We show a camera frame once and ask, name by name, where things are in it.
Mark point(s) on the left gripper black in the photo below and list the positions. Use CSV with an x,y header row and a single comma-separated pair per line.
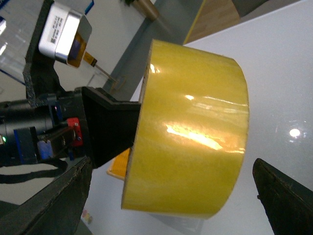
x,y
58,128

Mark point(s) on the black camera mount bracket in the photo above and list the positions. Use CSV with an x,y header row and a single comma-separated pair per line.
x,y
41,79

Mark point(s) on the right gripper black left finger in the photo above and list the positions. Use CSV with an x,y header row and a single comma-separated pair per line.
x,y
54,210

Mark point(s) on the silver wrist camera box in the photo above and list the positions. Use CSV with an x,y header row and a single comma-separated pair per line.
x,y
66,31

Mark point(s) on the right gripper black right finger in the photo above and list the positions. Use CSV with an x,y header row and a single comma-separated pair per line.
x,y
287,203

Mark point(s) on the clear packing tape roll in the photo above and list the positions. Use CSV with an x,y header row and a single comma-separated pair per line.
x,y
191,135

